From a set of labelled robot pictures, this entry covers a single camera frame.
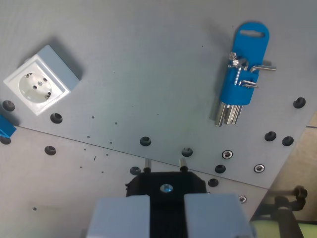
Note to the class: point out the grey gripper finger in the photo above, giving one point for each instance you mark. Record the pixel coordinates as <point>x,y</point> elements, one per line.
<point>119,218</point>
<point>213,215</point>

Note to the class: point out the black power plug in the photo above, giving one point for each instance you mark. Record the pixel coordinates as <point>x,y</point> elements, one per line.
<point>168,210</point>

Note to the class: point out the silver socket head bolt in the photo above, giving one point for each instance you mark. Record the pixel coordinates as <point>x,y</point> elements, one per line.
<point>227,154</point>
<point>242,198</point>
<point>259,168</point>

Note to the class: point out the pale yellow-green object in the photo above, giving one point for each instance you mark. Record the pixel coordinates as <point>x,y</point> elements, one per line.
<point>265,229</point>

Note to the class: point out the black tube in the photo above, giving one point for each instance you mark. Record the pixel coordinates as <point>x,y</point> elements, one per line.
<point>288,218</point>

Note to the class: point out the black clamp knob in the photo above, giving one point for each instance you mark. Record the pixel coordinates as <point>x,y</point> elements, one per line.
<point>300,193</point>

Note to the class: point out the largest silver hex key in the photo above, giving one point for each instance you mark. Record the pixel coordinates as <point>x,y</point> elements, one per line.
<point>219,116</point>

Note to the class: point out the medium silver hex key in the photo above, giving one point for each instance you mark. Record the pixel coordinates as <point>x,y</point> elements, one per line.
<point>236,114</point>
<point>228,115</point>

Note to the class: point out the blue hex key holder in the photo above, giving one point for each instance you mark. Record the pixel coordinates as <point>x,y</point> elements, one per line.
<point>244,89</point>

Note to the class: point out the small silver hex key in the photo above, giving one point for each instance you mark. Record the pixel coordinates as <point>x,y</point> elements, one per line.
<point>248,84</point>

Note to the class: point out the blue plastic block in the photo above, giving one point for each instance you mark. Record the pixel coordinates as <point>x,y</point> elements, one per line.
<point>6,126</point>

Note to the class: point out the white wall socket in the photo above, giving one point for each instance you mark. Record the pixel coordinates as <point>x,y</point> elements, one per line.
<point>37,85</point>

